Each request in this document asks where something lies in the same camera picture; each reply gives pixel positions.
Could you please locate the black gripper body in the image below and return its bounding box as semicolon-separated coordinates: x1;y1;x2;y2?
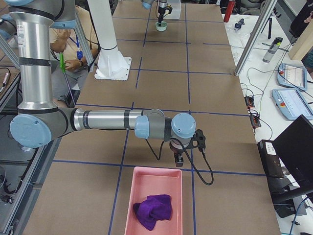
169;141;184;155
158;0;168;15

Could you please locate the pale green plastic bowl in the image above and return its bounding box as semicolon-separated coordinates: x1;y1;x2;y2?
155;21;167;32

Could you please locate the purple cloth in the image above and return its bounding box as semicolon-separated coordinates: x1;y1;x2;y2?
133;194;173;231

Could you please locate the translucent white plastic bin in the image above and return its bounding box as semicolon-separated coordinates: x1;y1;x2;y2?
164;0;181;20

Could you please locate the pink plastic bin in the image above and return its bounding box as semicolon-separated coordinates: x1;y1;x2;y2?
124;166;183;235

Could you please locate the red bottle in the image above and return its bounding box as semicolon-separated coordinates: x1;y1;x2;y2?
224;0;235;23

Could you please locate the seated person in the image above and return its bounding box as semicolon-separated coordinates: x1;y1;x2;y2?
50;5;98;107

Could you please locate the green plastic toy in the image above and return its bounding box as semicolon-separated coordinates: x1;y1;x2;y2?
59;52;66;73

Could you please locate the black monitor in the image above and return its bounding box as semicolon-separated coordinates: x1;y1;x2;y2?
272;115;313;188

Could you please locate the clear water bottle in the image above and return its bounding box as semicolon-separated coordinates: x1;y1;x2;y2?
262;37;283;63

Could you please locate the teach pendant near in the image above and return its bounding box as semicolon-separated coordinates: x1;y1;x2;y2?
271;88;313;120

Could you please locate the teach pendant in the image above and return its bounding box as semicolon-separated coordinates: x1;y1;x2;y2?
277;63;308;91
271;88;313;120

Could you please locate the teach pendant far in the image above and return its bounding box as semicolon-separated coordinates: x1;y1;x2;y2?
277;63;308;91

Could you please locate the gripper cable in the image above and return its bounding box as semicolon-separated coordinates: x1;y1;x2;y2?
145;139;215;186

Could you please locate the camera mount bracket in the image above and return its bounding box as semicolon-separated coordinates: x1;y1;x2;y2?
188;129;206;152

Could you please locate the white pedestal mount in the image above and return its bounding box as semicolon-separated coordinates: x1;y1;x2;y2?
88;0;132;81

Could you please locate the aluminium frame post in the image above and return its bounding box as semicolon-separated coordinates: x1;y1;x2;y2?
234;0;277;76

